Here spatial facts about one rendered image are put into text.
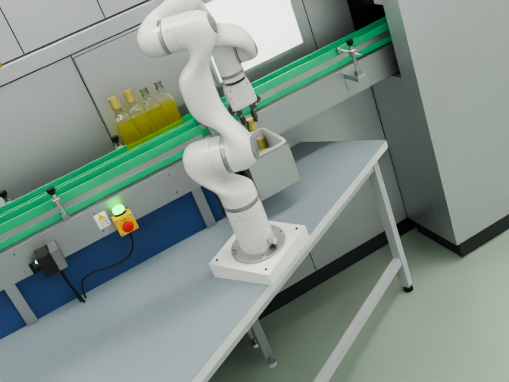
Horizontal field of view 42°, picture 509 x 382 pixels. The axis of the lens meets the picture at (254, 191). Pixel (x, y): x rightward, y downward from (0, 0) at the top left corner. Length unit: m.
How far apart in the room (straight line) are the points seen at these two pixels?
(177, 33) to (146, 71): 0.77
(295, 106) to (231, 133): 0.76
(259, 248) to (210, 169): 0.33
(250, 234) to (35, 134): 0.95
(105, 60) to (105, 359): 1.10
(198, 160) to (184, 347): 0.56
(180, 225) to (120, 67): 0.64
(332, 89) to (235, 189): 0.85
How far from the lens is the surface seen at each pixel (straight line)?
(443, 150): 2.92
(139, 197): 2.43
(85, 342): 2.29
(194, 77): 1.89
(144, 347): 2.12
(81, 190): 2.39
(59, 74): 2.58
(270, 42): 2.78
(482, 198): 3.15
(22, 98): 2.58
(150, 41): 1.89
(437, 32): 2.77
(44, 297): 2.53
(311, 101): 2.70
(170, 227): 2.52
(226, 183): 2.05
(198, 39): 1.85
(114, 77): 2.59
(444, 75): 2.83
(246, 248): 2.16
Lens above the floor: 1.94
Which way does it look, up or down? 26 degrees down
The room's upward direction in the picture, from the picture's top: 22 degrees counter-clockwise
